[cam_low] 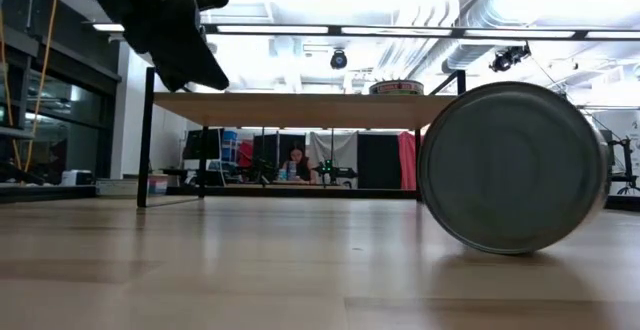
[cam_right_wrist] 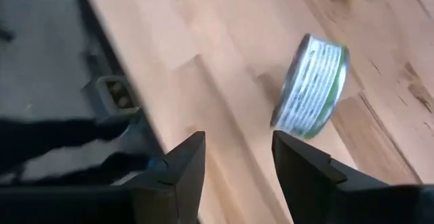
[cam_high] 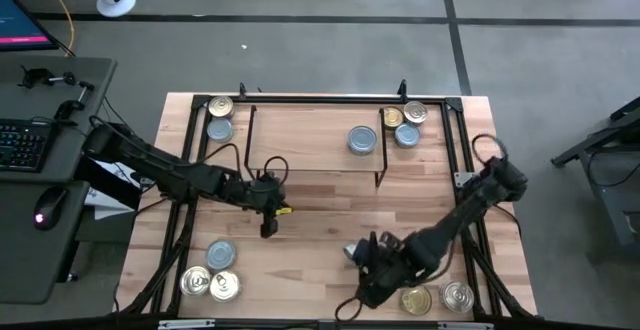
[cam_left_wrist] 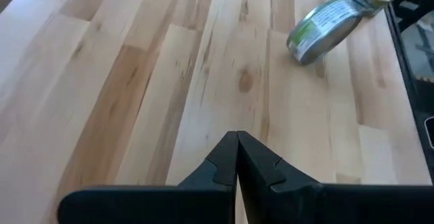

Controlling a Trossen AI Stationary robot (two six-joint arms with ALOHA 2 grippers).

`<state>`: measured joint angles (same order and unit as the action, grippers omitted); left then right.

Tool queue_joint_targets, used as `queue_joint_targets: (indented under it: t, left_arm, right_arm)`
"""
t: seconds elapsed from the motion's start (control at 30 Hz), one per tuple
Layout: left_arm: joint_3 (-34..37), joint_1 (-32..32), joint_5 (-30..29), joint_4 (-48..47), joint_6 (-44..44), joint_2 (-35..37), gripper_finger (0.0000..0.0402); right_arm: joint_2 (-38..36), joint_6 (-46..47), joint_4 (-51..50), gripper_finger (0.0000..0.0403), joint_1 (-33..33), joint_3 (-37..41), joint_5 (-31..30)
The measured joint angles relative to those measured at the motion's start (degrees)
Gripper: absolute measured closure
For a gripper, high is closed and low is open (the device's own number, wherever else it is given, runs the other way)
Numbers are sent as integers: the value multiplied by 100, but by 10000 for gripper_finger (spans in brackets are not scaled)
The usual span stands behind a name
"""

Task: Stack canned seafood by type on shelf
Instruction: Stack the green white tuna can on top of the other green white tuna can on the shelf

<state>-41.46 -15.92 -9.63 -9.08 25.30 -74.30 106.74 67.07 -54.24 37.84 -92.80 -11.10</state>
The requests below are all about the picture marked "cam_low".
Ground black partition panel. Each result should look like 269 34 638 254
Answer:
251 133 307 184
356 132 401 190

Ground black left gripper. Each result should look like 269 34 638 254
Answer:
39 0 231 94

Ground grey hanging cloth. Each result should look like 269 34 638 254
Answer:
308 130 359 172

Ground red hanging cloth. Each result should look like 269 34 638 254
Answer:
397 130 419 192

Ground blue label seafood can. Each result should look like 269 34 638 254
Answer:
416 80 613 257

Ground yellow cable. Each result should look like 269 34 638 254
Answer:
0 0 60 172

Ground clear storage bin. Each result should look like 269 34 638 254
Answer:
96 173 170 197

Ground green label tuna can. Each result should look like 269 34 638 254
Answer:
368 79 425 97

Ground dark background monitor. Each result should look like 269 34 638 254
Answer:
181 128 225 162

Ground white box device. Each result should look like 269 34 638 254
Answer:
60 169 95 188

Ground wooden shelf black metal frame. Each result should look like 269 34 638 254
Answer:
136 66 469 209

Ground person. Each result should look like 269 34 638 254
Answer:
281 143 320 186

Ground blue storage bins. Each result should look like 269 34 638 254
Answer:
221 129 239 164

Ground black overhead camera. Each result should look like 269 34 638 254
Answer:
329 48 349 71

